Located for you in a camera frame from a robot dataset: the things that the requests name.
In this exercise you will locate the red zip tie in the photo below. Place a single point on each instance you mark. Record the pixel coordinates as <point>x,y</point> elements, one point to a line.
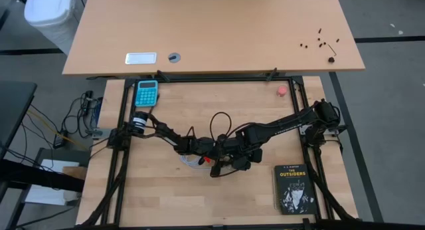
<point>206,159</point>

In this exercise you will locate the black side table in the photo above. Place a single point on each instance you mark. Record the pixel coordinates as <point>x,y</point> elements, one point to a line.
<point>13,107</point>

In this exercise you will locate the black allen key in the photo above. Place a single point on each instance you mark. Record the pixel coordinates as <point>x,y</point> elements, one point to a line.
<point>332,50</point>

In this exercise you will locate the white rectangular plate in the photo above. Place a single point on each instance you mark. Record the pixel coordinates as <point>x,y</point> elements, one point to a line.
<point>140,58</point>

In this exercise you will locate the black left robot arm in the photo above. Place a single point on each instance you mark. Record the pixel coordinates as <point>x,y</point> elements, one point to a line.
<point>166,132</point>

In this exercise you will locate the teal calculator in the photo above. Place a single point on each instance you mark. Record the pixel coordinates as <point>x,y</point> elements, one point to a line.
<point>146,97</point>

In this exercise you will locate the black clamp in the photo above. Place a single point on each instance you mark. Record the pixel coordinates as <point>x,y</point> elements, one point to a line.
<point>271,74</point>

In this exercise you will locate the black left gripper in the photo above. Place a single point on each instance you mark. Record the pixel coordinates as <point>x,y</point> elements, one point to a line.
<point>207,146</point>

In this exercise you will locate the black aluminium frame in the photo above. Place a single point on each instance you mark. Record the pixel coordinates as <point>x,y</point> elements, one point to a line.
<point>212,79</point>

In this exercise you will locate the brushed metal lamp socket base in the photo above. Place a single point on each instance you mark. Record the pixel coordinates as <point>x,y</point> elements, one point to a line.
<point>227,167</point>

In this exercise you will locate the small pink container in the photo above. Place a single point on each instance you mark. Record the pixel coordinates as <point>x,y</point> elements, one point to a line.
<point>282,90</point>

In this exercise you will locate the grey desk grommet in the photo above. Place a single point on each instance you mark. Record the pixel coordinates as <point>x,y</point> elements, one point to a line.
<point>174,57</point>

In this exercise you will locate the black The Outsiders book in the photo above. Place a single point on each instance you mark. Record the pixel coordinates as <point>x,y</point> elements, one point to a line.
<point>295,193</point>

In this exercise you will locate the black metal stand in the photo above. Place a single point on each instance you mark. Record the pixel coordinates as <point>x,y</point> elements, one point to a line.
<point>33,178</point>

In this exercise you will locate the white trash bin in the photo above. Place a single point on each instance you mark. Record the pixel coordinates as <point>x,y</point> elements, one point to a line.
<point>50,10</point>

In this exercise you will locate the white paper sheet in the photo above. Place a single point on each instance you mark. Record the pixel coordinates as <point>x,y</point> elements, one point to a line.
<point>46,195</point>

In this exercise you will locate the light wooden desk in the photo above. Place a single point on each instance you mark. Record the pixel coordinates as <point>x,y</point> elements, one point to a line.
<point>212,24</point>

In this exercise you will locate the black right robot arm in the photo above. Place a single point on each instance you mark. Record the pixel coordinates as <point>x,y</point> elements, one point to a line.
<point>285,125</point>

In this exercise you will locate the grey metal bracket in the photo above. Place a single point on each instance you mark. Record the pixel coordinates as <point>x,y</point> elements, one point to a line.
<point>303,130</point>
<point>99,133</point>

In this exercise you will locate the black power adapter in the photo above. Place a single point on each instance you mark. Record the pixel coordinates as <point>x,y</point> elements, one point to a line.
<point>59,142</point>

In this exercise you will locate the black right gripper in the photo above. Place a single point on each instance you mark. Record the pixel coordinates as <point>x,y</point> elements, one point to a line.
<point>240,147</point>

